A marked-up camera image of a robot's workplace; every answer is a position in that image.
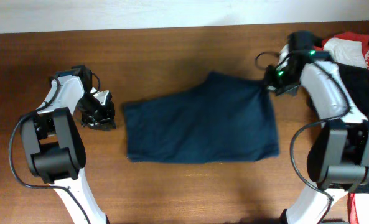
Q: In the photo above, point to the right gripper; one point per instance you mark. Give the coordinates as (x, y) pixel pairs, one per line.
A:
(277, 86)

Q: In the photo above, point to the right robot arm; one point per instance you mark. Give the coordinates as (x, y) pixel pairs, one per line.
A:
(312, 205)

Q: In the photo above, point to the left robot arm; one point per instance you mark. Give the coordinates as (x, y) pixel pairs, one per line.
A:
(52, 144)

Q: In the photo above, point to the red and white shirt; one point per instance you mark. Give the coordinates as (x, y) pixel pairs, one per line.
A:
(351, 50)

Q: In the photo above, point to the navy blue shorts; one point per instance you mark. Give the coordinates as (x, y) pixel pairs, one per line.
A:
(223, 119)

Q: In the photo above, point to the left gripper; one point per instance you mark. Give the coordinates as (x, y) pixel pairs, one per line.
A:
(98, 121)

